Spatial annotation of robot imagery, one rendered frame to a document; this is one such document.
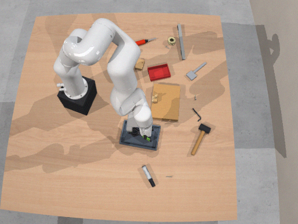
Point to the white marker with black cap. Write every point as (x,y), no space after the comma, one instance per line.
(148,175)

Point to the beige cylindrical collar with hole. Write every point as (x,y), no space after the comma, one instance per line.
(171,40)

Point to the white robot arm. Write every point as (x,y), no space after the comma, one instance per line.
(87,48)

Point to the red-handled screwdriver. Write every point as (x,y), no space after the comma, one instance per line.
(143,41)

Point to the black-headed mallet with wooden handle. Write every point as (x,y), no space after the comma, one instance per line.
(204,129)

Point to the red rectangular tray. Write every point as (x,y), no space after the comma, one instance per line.
(157,72)

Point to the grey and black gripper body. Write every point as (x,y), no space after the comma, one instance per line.
(147,131)

